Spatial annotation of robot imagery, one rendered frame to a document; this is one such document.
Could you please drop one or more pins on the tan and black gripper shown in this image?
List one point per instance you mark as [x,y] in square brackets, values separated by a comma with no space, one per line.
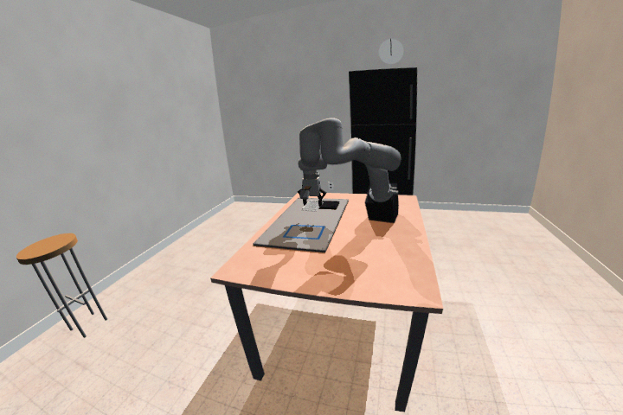
[314,190]

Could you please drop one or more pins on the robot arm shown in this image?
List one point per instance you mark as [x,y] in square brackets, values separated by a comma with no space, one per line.
[325,138]

